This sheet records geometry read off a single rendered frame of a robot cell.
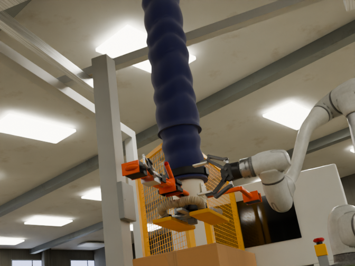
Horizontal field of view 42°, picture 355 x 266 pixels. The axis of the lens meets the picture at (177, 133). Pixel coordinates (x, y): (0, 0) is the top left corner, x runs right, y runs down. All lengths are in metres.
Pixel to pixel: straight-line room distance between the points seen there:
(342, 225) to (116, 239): 2.01
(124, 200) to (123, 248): 0.37
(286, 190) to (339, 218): 0.30
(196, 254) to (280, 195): 0.44
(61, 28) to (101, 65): 1.48
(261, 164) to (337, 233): 0.49
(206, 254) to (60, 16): 3.97
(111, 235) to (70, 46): 2.92
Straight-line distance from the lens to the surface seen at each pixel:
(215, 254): 1.99
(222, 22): 4.67
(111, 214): 3.78
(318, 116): 2.32
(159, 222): 2.26
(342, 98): 2.31
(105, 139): 3.98
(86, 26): 5.65
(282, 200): 2.07
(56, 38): 5.84
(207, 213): 2.20
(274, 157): 1.99
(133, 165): 1.81
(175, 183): 2.12
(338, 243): 2.24
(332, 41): 6.62
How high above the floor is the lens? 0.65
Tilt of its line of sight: 22 degrees up
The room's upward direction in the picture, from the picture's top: 8 degrees counter-clockwise
